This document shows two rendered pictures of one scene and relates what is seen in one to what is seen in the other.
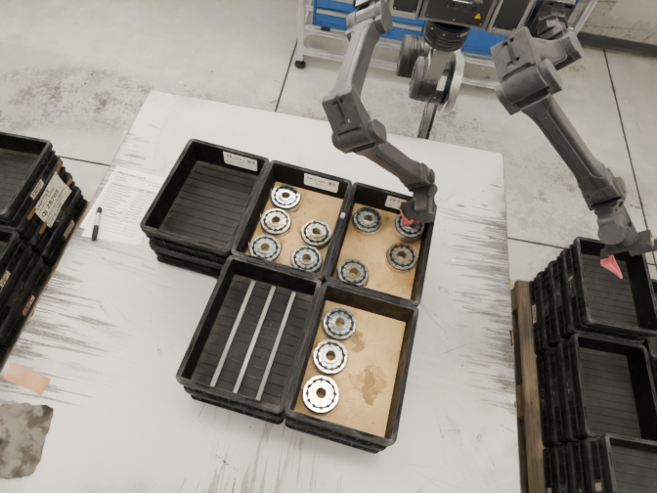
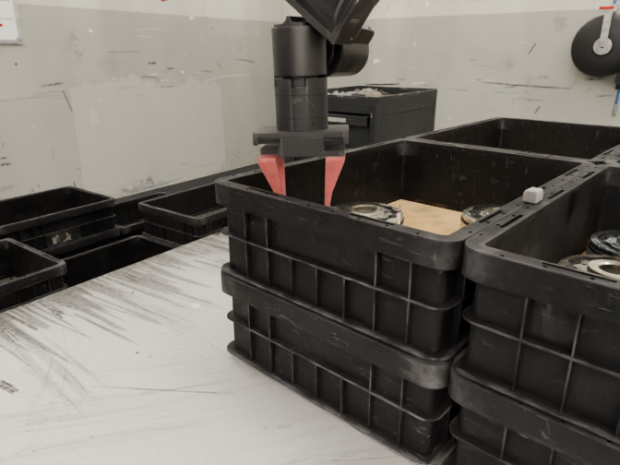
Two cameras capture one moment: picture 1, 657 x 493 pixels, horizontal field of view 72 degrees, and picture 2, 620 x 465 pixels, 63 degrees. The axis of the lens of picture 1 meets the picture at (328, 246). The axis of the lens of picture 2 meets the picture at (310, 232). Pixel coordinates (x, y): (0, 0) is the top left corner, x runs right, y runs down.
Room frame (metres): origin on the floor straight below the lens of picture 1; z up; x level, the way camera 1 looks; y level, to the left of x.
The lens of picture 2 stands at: (1.35, 0.07, 1.06)
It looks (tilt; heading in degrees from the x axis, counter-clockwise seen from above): 20 degrees down; 216
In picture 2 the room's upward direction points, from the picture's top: straight up
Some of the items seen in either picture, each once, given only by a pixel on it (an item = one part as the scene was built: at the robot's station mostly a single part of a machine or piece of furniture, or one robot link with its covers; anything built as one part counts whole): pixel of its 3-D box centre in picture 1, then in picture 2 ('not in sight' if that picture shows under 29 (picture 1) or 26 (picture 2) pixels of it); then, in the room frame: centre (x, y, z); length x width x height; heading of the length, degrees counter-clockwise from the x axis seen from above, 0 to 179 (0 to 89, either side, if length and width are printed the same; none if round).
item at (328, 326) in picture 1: (339, 323); not in sight; (0.51, -0.07, 0.86); 0.10 x 0.10 x 0.01
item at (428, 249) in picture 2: (383, 241); (416, 180); (0.79, -0.17, 0.92); 0.40 x 0.30 x 0.02; 174
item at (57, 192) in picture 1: (53, 199); not in sight; (1.04, 1.25, 0.41); 0.31 x 0.02 x 0.16; 179
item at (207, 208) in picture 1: (210, 201); not in sight; (0.86, 0.42, 0.87); 0.40 x 0.30 x 0.11; 174
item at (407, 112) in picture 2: not in sight; (363, 184); (-0.76, -1.12, 0.45); 0.60 x 0.45 x 0.90; 179
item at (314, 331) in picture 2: not in sight; (408, 297); (0.79, -0.17, 0.76); 0.40 x 0.30 x 0.12; 174
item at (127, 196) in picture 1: (124, 203); not in sight; (0.90, 0.78, 0.70); 0.33 x 0.23 x 0.01; 179
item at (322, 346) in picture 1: (330, 356); not in sight; (0.40, -0.06, 0.86); 0.10 x 0.10 x 0.01
